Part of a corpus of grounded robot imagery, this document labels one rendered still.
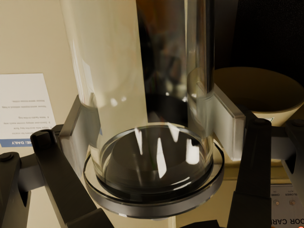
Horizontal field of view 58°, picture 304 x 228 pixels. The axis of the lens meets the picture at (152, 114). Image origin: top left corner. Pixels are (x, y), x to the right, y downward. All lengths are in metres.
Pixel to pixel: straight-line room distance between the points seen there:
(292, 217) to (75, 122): 0.38
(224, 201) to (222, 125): 0.28
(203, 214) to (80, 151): 0.30
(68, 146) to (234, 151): 0.09
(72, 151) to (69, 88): 0.73
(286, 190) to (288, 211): 0.03
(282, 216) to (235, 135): 0.32
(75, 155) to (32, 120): 0.83
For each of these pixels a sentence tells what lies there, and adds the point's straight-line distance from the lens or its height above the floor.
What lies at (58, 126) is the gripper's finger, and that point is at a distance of 0.19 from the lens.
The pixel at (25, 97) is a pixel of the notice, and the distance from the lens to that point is 0.95.
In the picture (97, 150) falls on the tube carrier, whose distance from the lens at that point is 0.18.
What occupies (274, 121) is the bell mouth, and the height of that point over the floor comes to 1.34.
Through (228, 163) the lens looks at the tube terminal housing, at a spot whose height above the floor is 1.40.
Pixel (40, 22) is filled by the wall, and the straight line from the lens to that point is 0.83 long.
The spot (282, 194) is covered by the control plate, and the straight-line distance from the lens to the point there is 0.47.
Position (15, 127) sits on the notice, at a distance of 1.03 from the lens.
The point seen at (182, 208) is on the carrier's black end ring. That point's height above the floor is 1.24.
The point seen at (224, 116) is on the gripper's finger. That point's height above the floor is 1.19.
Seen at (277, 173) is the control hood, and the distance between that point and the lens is 0.48.
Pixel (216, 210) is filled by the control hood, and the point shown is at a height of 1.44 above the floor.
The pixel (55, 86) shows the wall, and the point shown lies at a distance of 0.89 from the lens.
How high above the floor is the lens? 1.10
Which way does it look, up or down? 32 degrees up
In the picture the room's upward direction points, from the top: 178 degrees clockwise
